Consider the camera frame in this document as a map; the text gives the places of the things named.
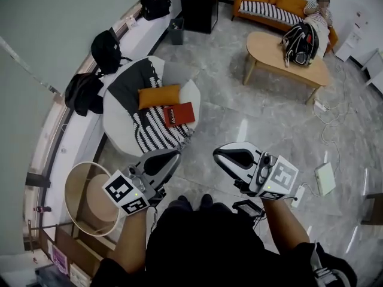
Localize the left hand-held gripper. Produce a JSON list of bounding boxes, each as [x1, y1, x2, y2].
[[102, 148, 182, 218]]

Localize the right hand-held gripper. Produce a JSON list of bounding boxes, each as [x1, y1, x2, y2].
[[212, 142, 299, 200]]

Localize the red book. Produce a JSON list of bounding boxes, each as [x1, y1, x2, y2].
[[163, 101, 196, 129]]

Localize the white beanbag chair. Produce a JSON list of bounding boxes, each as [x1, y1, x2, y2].
[[102, 55, 202, 158]]

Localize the person's left forearm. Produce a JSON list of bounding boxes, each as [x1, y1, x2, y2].
[[113, 209, 149, 274]]

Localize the person's right forearm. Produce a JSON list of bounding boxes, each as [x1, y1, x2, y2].
[[260, 196, 311, 255]]

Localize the pink magazine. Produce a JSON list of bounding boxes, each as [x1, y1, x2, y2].
[[50, 243, 69, 276]]

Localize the white book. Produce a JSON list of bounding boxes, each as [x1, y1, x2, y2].
[[68, 261, 90, 286]]

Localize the person's left shoe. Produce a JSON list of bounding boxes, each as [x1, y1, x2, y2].
[[168, 194, 193, 212]]

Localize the person's shoe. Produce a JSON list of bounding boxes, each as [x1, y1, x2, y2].
[[168, 194, 193, 212], [199, 193, 214, 209]]

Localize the black handheld device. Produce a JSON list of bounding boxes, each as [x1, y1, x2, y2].
[[232, 199, 266, 218]]

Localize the person's right shoe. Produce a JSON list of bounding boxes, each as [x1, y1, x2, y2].
[[199, 193, 214, 209]]

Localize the orange cushion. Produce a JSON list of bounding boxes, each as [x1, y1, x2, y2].
[[137, 84, 182, 111]]

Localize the white power strip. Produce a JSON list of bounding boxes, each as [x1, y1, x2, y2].
[[291, 185, 306, 208], [313, 98, 329, 113]]

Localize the round glass top side table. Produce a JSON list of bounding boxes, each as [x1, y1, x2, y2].
[[64, 161, 126, 237]]

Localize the white window ledge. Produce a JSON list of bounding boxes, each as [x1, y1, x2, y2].
[[26, 9, 183, 251]]

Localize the white flat box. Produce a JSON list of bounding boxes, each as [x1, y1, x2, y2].
[[314, 161, 336, 197]]

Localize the person's black clothing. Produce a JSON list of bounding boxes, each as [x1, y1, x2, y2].
[[94, 201, 318, 287]]

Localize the grey cushion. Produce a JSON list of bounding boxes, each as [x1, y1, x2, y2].
[[161, 62, 194, 88]]

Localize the black white patterned blanket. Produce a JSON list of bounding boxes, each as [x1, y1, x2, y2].
[[107, 57, 195, 155]]

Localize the black crumpled bag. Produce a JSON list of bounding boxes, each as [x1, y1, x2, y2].
[[64, 72, 105, 117]]

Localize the oval wooden coffee table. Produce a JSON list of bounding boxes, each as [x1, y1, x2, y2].
[[242, 30, 331, 106]]

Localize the wooden shelf cart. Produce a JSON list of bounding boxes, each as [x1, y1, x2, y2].
[[22, 219, 117, 287]]

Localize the small grey bin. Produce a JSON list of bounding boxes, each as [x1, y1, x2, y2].
[[166, 17, 185, 46]]

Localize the black white backpack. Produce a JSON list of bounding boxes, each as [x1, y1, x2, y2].
[[279, 22, 320, 68]]

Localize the brown wooden cabinet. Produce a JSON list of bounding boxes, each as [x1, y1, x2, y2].
[[360, 192, 383, 226]]

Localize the black garment with white stripes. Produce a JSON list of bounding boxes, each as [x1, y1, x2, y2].
[[309, 242, 358, 287]]

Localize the grey roller blind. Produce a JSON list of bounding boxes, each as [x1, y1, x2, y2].
[[0, 45, 63, 255], [0, 0, 153, 80]]

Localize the black boxy bag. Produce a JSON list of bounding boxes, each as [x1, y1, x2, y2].
[[139, 0, 172, 22]]

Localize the tall black cabinet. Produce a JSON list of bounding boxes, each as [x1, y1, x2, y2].
[[178, 0, 220, 35]]

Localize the white cabinet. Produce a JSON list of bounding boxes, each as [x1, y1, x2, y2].
[[334, 9, 383, 63]]

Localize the white desk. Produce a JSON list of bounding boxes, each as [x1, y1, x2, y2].
[[360, 48, 383, 95]]

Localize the black cable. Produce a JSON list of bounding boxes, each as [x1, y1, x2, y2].
[[149, 206, 159, 233]]

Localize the dark window frame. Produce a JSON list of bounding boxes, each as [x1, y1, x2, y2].
[[25, 1, 141, 251]]

